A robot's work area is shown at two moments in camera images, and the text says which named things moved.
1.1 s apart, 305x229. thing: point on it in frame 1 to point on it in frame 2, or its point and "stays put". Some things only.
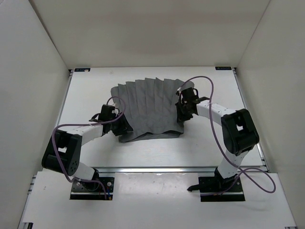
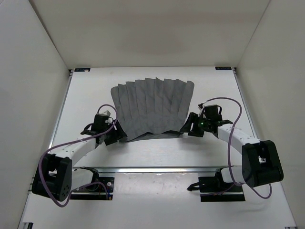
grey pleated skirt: [149, 105] stays put
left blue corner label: [82, 69] stays put
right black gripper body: [183, 114] to [200, 125]
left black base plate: [95, 189] stays put
